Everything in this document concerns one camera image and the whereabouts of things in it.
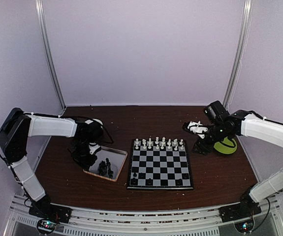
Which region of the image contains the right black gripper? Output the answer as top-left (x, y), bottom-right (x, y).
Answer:
top-left (191, 122), bottom-right (231, 155)

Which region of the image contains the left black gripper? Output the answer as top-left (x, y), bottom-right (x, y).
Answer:
top-left (70, 138), bottom-right (97, 170)

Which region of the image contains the wooden tray with mirror base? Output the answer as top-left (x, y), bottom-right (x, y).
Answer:
top-left (83, 146), bottom-right (128, 182)

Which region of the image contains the black and grey chessboard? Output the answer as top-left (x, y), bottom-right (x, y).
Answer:
top-left (127, 139), bottom-right (194, 190)

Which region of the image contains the black bishop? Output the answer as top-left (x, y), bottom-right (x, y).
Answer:
top-left (147, 178), bottom-right (153, 185)

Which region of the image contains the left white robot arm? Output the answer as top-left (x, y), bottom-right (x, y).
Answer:
top-left (0, 108), bottom-right (108, 218)

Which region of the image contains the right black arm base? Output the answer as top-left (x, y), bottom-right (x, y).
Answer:
top-left (219, 203), bottom-right (262, 234)

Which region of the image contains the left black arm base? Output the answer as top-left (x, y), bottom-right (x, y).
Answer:
top-left (29, 205), bottom-right (72, 235)

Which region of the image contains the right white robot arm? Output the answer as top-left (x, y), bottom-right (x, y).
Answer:
top-left (180, 137), bottom-right (283, 208)

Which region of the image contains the pile of black chess pieces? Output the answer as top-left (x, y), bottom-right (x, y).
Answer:
top-left (98, 158), bottom-right (114, 178)

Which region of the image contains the green plate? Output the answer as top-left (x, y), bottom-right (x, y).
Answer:
top-left (214, 137), bottom-right (237, 155)

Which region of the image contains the white king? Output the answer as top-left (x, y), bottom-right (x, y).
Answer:
top-left (161, 137), bottom-right (166, 145)

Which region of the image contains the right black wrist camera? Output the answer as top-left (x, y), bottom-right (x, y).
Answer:
top-left (203, 100), bottom-right (229, 123)

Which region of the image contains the aluminium front rail frame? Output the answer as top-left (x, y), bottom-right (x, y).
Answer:
top-left (3, 193), bottom-right (283, 236)

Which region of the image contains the right aluminium frame post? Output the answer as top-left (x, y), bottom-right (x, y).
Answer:
top-left (223, 0), bottom-right (253, 109)

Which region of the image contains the aluminium frame post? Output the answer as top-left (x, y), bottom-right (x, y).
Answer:
top-left (223, 0), bottom-right (253, 109)
top-left (35, 0), bottom-right (66, 110)

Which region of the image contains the left aluminium frame post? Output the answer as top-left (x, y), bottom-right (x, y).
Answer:
top-left (35, 0), bottom-right (66, 110)

